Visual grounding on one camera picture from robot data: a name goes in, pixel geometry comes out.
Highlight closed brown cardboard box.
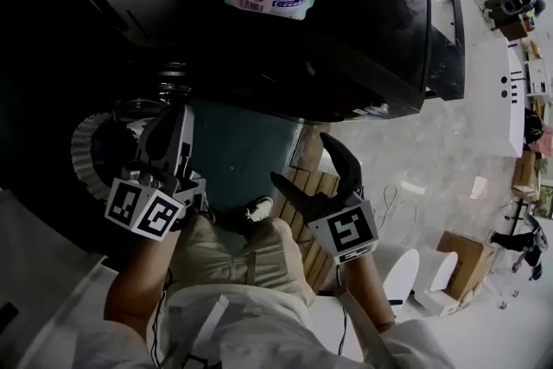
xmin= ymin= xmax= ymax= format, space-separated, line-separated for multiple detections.
xmin=511 ymin=150 xmax=540 ymax=194

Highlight person's right forearm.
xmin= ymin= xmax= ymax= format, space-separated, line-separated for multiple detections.
xmin=335 ymin=252 xmax=397 ymax=334

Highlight person's left forearm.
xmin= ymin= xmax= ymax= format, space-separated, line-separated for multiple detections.
xmin=103 ymin=224 xmax=183 ymax=332

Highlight wooden slatted stool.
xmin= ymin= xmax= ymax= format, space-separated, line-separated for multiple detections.
xmin=270 ymin=166 xmax=343 ymax=296

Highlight white cable on floor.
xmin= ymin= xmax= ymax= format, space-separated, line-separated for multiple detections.
xmin=373 ymin=183 xmax=419 ymax=248

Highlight person's beige trousers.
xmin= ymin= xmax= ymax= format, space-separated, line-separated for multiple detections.
xmin=170 ymin=211 xmax=319 ymax=308

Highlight person's white shoe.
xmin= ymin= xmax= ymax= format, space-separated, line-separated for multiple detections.
xmin=244 ymin=195 xmax=275 ymax=224

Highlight person's white shirt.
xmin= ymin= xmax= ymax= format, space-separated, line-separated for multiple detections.
xmin=25 ymin=283 xmax=459 ymax=369

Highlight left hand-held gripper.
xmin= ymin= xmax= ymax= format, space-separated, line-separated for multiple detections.
xmin=105 ymin=103 xmax=209 ymax=243

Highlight white paper sheet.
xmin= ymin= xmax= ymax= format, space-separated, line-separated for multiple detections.
xmin=468 ymin=175 xmax=490 ymax=200

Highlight black flat appliance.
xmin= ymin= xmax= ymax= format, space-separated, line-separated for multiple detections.
xmin=423 ymin=0 xmax=467 ymax=102

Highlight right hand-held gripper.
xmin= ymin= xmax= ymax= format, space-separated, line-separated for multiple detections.
xmin=269 ymin=132 xmax=380 ymax=267

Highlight dark teal floor mat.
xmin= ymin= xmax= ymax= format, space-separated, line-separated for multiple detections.
xmin=188 ymin=98 xmax=306 ymax=215

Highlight black corrugated hose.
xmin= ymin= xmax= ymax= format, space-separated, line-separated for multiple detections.
xmin=156 ymin=60 xmax=193 ymax=101

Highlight white side table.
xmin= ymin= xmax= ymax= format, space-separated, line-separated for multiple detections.
xmin=0 ymin=185 xmax=111 ymax=369

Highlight white perforated laundry basket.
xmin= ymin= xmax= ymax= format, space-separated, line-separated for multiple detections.
xmin=70 ymin=99 xmax=174 ymax=204

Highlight thin black cable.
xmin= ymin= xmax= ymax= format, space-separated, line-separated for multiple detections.
xmin=145 ymin=267 xmax=175 ymax=369

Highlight white long cabinet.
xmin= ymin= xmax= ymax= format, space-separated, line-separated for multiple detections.
xmin=491 ymin=41 xmax=527 ymax=157

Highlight open cardboard box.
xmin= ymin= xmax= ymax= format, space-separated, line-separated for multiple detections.
xmin=435 ymin=230 xmax=497 ymax=304

